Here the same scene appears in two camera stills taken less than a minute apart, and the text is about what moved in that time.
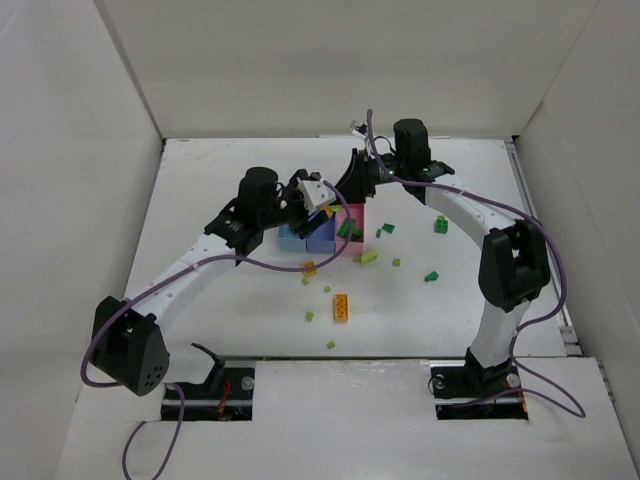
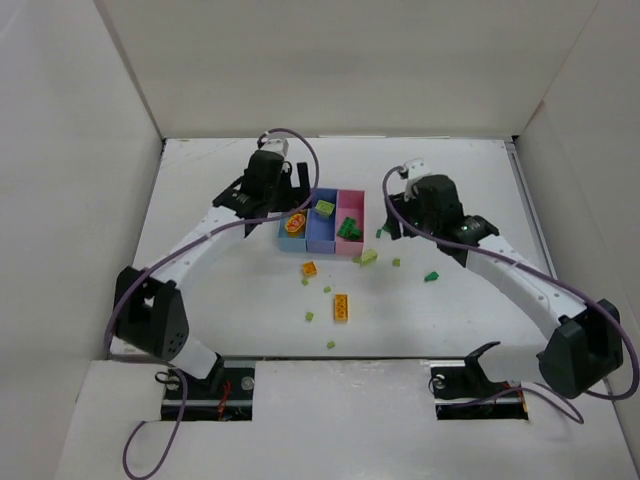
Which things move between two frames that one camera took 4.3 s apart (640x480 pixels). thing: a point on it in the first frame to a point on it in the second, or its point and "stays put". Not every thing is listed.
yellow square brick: (309, 273) stays put
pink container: (355, 247) stays put
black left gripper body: (310, 223) to (288, 190)
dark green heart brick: (356, 233) stays put
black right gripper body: (362, 170) to (397, 215)
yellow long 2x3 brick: (341, 307) stays put
